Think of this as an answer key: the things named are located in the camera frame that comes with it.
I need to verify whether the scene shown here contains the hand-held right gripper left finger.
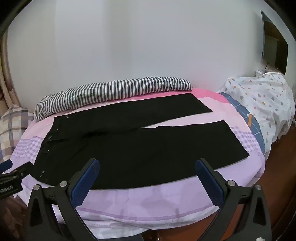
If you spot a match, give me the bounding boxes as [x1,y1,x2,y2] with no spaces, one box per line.
[27,158,100,241]

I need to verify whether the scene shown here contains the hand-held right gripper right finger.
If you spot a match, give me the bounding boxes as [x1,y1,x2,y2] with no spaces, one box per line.
[195,158,272,241]

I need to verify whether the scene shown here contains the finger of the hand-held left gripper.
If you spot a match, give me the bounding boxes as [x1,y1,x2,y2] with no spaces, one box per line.
[0,162,33,182]
[0,160,13,173]

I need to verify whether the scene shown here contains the black pants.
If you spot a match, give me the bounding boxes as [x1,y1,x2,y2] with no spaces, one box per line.
[32,93,250,190]

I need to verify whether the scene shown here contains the plaid pillow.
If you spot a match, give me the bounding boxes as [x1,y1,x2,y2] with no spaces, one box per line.
[0,104,35,163]

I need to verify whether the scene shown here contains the pink purple checked bed sheet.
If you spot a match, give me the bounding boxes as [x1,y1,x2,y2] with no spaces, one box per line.
[10,88,266,237]

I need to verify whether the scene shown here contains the blue checked cloth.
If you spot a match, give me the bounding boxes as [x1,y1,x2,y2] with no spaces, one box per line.
[220,92,264,149]

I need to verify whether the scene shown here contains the wooden headboard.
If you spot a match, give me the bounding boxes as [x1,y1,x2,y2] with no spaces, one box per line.
[0,35,16,116]

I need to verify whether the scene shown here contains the grey white striped blanket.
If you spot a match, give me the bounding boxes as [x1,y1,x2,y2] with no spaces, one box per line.
[34,76,193,120]

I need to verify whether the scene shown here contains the white patterned duvet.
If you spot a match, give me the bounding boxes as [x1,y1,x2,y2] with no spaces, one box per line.
[218,72,296,151]

